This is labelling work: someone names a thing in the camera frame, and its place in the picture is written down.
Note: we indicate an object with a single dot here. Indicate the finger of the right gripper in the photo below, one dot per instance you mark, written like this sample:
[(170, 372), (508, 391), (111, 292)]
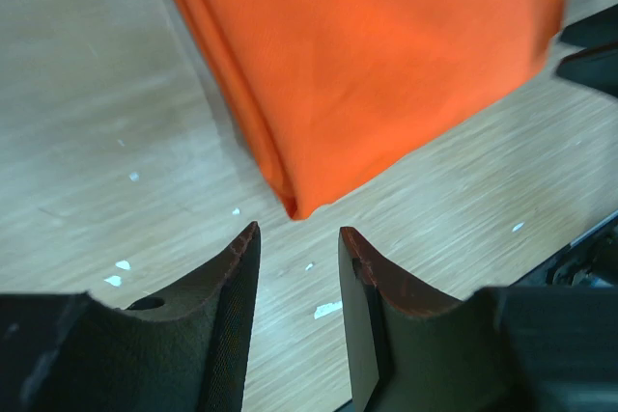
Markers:
[(595, 68), (595, 30)]

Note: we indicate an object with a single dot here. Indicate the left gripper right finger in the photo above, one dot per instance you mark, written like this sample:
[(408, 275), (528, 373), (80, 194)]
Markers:
[(413, 347)]

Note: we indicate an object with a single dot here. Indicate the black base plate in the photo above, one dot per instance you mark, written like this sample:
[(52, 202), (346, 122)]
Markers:
[(590, 260)]

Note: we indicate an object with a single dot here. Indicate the orange t shirt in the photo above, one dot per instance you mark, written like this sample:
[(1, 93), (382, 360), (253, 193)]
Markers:
[(330, 93)]

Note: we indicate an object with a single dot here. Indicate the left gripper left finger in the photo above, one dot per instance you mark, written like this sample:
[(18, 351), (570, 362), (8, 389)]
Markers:
[(182, 348)]

